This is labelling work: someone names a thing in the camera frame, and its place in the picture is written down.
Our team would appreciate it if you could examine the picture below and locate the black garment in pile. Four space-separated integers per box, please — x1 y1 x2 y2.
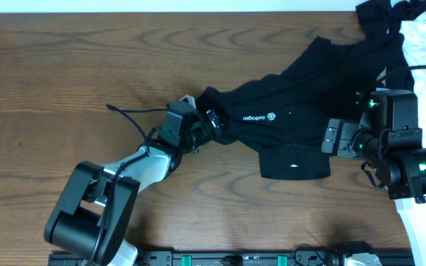
356 0 426 88

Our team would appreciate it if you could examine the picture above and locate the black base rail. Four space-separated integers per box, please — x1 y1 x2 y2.
48 242 416 266

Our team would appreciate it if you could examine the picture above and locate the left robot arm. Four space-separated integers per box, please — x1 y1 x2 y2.
44 109 222 265

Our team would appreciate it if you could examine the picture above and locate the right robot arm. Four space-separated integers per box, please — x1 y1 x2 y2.
322 89 426 204

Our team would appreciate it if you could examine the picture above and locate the black polo shirt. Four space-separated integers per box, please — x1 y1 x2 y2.
196 35 407 180

